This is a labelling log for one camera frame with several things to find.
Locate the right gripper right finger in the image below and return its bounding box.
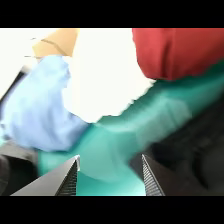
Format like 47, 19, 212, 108
141, 153, 201, 197

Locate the black garment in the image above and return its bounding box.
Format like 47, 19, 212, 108
129, 96, 224, 197

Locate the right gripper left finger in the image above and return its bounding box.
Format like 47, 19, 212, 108
10, 154, 81, 197

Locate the tan garment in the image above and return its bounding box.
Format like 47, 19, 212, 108
31, 28, 80, 58

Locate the red garment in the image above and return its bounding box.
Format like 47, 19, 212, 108
131, 28, 224, 82

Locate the green garment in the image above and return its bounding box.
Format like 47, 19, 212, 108
35, 63, 224, 197

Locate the light blue garment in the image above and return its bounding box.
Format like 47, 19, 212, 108
0, 54, 89, 153

